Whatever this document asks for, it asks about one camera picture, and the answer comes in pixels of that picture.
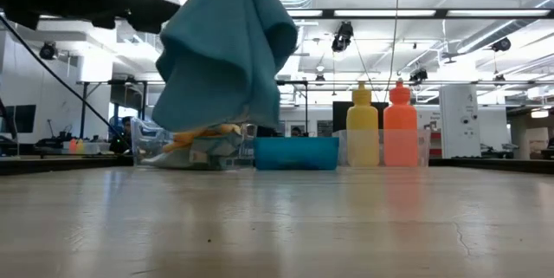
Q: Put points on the clear plastic bin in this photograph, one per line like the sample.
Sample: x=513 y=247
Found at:
x=147 y=144
x=424 y=148

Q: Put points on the black monitor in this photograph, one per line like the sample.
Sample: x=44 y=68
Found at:
x=21 y=118

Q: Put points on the person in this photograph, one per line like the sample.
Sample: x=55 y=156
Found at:
x=266 y=131
x=123 y=135
x=296 y=132

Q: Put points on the black overhead crossbar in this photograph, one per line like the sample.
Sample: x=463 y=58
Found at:
x=441 y=14

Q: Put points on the orange towel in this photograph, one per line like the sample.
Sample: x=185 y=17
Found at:
x=190 y=137

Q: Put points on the white column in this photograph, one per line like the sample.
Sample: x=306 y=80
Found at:
x=459 y=118

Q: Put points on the neon red-orange squeeze bottle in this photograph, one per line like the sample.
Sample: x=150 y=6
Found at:
x=399 y=139

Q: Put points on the black ceiling spotlight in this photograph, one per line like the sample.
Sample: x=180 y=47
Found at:
x=418 y=75
x=342 y=37
x=502 y=44
x=47 y=51

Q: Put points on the yellow squeeze bottle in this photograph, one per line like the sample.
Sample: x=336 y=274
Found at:
x=362 y=139

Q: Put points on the black screen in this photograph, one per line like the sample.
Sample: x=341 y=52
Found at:
x=338 y=115

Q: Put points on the lit ceiling lamp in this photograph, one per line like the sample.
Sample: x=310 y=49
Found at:
x=539 y=114

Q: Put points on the teal plastic bin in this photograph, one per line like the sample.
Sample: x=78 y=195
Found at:
x=296 y=153

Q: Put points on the black aluminium table frame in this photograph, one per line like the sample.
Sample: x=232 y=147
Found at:
x=65 y=164

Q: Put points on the cyan microfiber towel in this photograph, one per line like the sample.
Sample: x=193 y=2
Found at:
x=225 y=61

